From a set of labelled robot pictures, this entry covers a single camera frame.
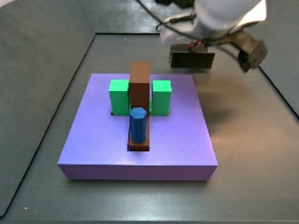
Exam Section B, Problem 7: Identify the red peg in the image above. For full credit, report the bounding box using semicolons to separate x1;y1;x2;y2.
187;39;202;52

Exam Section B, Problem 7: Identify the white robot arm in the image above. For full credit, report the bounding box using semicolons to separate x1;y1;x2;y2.
160;0;267;46

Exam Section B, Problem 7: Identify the purple base board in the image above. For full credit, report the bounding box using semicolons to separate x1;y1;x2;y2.
57;73;218;181

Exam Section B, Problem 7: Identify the blue hexagonal peg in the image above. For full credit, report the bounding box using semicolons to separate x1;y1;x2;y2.
129;108;147;144

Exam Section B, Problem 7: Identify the green block right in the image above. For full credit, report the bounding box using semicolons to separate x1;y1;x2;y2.
152;80;172;116

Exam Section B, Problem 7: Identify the green block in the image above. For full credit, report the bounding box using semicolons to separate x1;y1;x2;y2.
152;80;172;116
108;80;129;116

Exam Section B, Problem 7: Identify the brown L-shaped block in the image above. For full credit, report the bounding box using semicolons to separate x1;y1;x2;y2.
128;61;149;151

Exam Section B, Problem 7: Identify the green block left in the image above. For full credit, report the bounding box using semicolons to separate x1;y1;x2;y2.
108;80;129;116

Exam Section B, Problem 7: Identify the black angled holder bracket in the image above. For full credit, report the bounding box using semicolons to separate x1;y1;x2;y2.
169;44;215;69

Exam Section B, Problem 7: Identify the black cable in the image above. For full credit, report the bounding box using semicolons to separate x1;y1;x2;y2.
135;0;203;40

